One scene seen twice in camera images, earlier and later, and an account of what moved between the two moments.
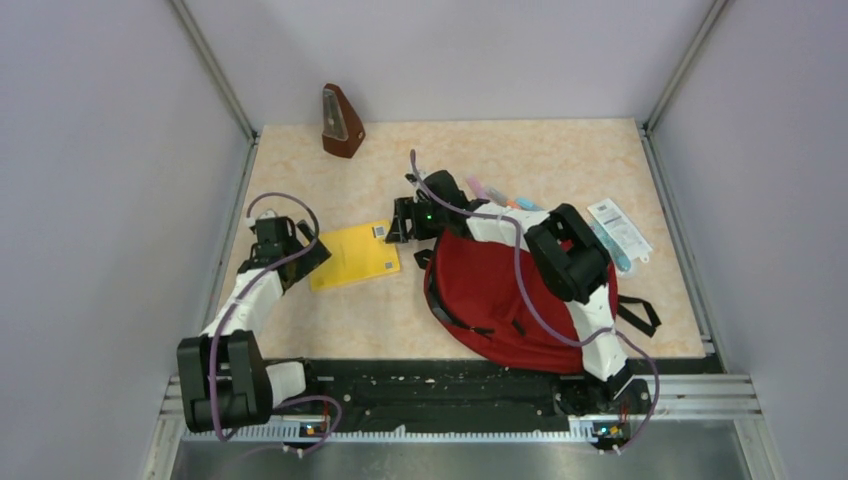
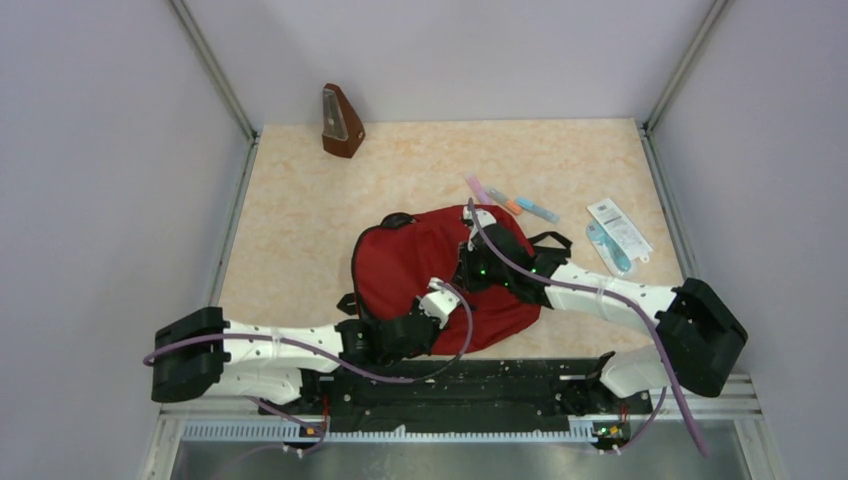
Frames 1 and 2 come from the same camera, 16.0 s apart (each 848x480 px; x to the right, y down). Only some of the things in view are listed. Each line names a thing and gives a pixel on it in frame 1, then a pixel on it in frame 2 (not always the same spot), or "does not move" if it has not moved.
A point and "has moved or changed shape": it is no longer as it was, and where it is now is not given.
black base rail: (492, 390) does not move
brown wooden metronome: (342, 133) does not move
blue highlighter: (528, 204) does not move
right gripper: (407, 209) -> (464, 275)
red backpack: (501, 304) has moved or changed shape
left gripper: (310, 261) -> (426, 348)
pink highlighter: (477, 188) does not move
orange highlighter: (501, 200) does not move
